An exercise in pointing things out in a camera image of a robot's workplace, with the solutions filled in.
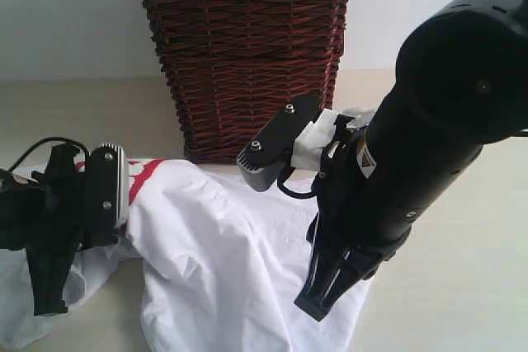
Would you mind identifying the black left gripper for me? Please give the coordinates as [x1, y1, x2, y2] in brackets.
[1, 143, 87, 315]

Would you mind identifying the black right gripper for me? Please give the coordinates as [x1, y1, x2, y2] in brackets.
[307, 0, 527, 278]

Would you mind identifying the white t-shirt red lettering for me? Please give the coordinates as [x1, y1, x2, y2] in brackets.
[0, 157, 376, 352]

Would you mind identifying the dark red wicker basket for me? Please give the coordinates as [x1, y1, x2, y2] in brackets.
[142, 0, 348, 164]

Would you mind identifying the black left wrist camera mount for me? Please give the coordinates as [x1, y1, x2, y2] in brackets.
[82, 143, 130, 250]

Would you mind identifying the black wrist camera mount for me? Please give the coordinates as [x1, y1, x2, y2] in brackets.
[235, 93, 364, 192]
[82, 143, 130, 250]

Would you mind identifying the black left camera cable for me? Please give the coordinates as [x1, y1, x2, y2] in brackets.
[0, 135, 89, 180]

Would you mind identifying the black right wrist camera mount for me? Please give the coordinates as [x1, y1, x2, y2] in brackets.
[235, 93, 364, 192]

